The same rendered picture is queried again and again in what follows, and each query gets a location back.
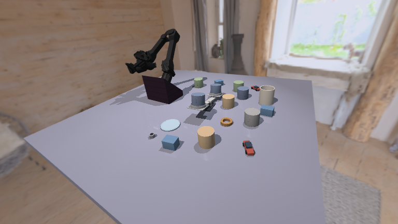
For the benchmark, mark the blue block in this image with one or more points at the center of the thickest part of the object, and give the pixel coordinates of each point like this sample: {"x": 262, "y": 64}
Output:
{"x": 267, "y": 110}
{"x": 219, "y": 81}
{"x": 170, "y": 142}

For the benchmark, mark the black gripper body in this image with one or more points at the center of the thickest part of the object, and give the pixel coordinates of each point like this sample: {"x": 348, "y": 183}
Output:
{"x": 141, "y": 64}

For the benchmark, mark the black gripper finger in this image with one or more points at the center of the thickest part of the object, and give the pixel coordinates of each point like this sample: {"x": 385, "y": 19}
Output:
{"x": 142, "y": 57}
{"x": 130, "y": 66}

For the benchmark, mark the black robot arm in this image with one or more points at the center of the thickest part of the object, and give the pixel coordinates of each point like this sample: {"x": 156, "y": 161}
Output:
{"x": 167, "y": 64}

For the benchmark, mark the tan cylinder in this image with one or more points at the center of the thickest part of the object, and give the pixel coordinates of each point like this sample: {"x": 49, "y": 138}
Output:
{"x": 206, "y": 137}
{"x": 228, "y": 101}

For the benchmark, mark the red toy car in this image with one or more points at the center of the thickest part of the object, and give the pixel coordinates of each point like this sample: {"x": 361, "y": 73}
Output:
{"x": 248, "y": 148}
{"x": 255, "y": 87}

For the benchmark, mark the orange ring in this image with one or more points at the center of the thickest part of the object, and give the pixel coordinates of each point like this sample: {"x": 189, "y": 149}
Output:
{"x": 226, "y": 124}

